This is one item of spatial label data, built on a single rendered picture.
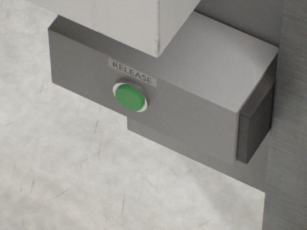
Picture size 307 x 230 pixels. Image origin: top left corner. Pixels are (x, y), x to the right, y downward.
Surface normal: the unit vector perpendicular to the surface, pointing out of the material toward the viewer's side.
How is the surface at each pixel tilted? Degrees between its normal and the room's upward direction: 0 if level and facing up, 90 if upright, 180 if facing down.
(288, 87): 90
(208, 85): 0
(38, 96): 0
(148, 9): 90
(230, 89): 0
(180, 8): 90
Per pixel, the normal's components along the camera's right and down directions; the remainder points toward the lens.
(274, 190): -0.50, 0.69
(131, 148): 0.00, -0.61
